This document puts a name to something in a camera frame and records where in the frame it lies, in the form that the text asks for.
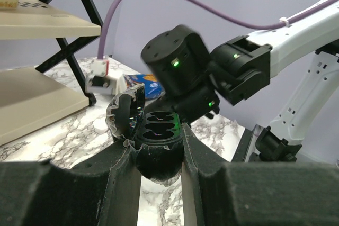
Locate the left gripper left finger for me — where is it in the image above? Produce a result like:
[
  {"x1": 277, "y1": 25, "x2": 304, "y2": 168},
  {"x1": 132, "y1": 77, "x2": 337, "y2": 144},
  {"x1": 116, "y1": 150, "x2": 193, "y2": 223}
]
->
[{"x1": 1, "y1": 141, "x2": 141, "y2": 225}]

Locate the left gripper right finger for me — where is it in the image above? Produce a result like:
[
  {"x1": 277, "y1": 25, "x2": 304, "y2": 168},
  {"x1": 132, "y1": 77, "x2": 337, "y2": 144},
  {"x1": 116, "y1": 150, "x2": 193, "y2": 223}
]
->
[{"x1": 181, "y1": 124, "x2": 338, "y2": 225}]

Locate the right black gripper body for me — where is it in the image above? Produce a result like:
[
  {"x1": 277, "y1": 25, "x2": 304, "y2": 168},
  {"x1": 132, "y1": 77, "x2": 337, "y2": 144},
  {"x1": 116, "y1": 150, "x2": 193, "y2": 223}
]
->
[{"x1": 158, "y1": 87, "x2": 220, "y2": 123}]

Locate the black earbud charging case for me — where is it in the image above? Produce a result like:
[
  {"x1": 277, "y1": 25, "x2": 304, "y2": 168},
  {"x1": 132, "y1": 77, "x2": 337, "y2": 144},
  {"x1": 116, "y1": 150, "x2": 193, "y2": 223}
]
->
[{"x1": 105, "y1": 84, "x2": 184, "y2": 186}]

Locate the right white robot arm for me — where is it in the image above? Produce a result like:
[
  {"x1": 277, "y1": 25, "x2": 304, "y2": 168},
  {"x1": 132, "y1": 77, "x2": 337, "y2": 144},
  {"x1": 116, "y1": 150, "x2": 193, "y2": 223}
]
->
[{"x1": 141, "y1": 0, "x2": 338, "y2": 162}]

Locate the blue Doritos chip bag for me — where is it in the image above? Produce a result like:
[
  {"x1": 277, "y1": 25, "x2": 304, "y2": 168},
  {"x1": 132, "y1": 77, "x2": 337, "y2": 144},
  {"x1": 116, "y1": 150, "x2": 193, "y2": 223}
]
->
[{"x1": 124, "y1": 74, "x2": 164, "y2": 100}]

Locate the beige three-tier shelf rack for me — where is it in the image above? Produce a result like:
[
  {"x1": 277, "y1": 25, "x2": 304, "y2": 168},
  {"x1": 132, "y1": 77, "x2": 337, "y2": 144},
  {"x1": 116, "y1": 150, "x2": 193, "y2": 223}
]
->
[{"x1": 1, "y1": 0, "x2": 103, "y2": 144}]

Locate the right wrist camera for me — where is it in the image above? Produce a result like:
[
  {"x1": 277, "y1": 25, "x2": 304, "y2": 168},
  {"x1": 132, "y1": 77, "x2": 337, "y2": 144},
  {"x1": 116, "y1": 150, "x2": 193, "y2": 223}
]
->
[{"x1": 85, "y1": 58, "x2": 127, "y2": 96}]

